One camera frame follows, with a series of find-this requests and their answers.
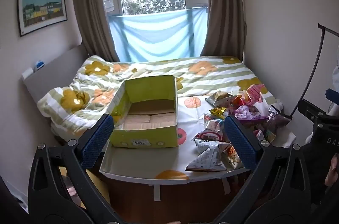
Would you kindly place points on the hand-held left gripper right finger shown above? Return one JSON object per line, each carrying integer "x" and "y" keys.
{"x": 239, "y": 144}

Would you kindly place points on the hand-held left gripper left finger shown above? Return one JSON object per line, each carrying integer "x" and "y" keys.
{"x": 98, "y": 142}

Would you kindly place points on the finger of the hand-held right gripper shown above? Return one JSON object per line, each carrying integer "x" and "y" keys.
{"x": 312, "y": 107}
{"x": 332, "y": 94}

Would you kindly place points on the pile of assorted snack packets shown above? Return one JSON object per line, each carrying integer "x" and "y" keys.
{"x": 209, "y": 157}

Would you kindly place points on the green cardboard box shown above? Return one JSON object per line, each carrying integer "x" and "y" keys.
{"x": 148, "y": 120}

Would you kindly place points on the person's right hand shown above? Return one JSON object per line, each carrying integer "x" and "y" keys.
{"x": 332, "y": 168}

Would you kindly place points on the black curved metal rod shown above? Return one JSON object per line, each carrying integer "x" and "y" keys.
{"x": 317, "y": 54}

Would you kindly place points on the persimmon print tablecloth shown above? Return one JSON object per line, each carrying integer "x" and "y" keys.
{"x": 159, "y": 160}

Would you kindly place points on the grey headboard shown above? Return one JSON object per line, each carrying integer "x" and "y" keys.
{"x": 58, "y": 67}

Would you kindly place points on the floral striped blanket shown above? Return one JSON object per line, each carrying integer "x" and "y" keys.
{"x": 148, "y": 67}

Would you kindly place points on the small blue white object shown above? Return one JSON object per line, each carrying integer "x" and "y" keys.
{"x": 39, "y": 66}

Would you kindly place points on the small white box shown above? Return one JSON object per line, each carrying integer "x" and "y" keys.
{"x": 27, "y": 73}

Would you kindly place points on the light blue cloth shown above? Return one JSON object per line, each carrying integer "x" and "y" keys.
{"x": 153, "y": 36}

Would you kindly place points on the brown curtain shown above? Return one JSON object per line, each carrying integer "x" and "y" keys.
{"x": 225, "y": 15}
{"x": 90, "y": 15}

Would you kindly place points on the framed houses picture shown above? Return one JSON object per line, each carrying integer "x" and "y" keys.
{"x": 42, "y": 8}

